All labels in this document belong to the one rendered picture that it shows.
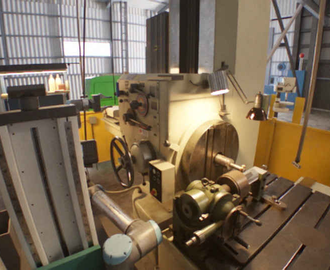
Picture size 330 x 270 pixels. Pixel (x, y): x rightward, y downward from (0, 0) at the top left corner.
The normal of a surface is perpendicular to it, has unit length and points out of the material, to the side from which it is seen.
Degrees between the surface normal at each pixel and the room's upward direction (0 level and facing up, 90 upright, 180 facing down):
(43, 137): 90
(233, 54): 90
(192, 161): 90
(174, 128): 90
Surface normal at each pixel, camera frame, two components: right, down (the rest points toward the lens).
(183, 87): 0.58, 0.25
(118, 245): -0.06, -0.93
